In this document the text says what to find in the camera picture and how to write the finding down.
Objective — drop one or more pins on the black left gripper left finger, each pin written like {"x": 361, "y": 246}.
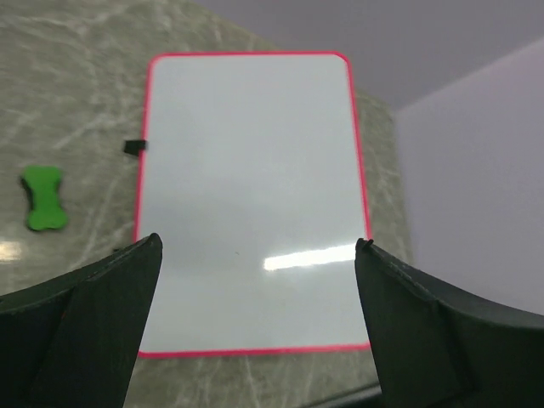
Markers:
{"x": 72, "y": 341}

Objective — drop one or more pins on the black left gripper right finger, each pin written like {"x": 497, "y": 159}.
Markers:
{"x": 436, "y": 345}

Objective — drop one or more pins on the green whiteboard eraser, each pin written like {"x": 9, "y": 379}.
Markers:
{"x": 42, "y": 186}

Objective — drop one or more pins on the pink framed whiteboard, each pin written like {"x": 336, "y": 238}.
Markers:
{"x": 252, "y": 175}

